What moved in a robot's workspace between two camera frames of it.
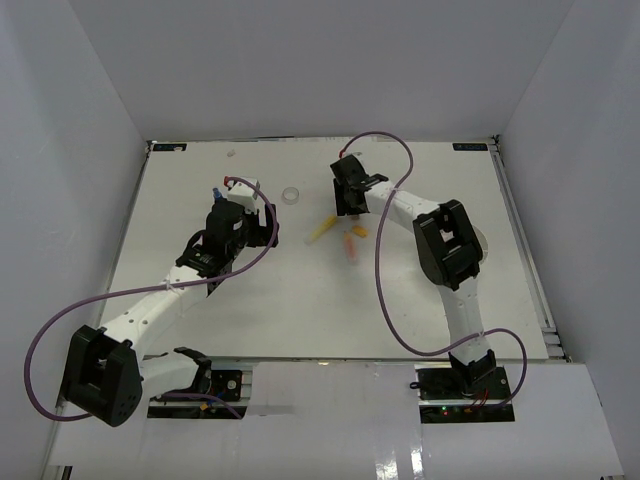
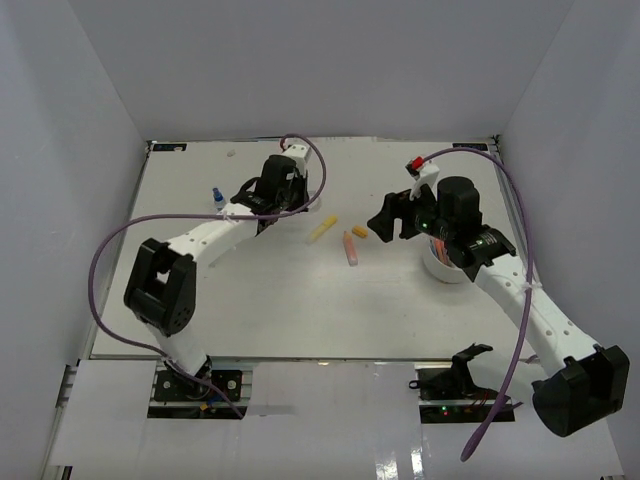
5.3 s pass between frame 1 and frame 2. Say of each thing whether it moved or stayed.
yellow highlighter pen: stayed
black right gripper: moved
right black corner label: stayed
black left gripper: moved
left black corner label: stayed
